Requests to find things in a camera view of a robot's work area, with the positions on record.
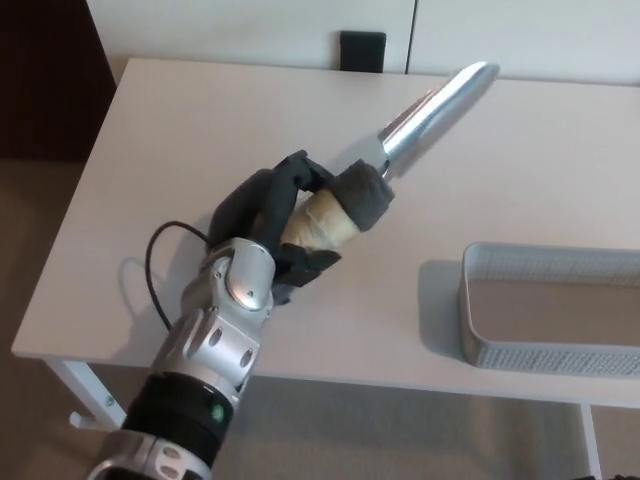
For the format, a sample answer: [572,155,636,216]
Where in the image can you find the black cabinet door handle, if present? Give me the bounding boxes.
[339,30,388,74]

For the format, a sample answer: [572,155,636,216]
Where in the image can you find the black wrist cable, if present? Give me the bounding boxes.
[145,221,214,332]

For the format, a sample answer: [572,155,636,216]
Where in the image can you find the white desk with metal frame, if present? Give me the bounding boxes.
[10,57,640,480]

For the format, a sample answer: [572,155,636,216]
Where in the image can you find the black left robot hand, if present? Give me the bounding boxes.
[207,149,344,306]

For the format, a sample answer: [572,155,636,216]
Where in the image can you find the white hook on desk leg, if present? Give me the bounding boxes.
[69,410,99,431]

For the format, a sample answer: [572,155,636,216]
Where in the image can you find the dark brown wooden door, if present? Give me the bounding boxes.
[0,0,119,164]

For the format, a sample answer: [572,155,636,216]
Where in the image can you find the metal trowel with handle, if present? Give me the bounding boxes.
[279,60,502,254]

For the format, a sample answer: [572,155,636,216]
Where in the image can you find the grey perforated plastic basket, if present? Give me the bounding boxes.
[457,242,640,378]

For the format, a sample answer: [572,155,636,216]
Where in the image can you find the white cabinet with doors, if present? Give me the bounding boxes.
[84,0,640,84]

